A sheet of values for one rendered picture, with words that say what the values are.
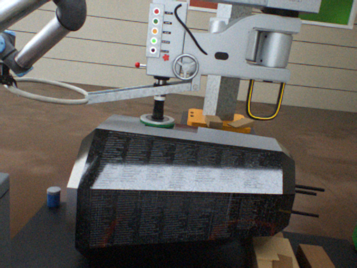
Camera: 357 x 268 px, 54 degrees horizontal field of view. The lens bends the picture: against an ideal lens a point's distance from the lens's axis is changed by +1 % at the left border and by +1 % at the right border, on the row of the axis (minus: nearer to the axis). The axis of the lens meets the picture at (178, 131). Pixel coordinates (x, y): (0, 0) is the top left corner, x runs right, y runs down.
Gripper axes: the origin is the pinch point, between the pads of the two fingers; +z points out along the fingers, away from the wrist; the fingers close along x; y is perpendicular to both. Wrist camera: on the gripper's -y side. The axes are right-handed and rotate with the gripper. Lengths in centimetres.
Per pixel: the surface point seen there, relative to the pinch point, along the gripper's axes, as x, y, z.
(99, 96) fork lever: 48, 18, -8
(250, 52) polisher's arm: 134, 43, -49
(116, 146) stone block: 49, 49, 10
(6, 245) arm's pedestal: -7, 86, 33
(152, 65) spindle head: 71, 34, -33
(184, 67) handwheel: 84, 47, -36
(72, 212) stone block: 28, 55, 45
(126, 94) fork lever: 62, 25, -12
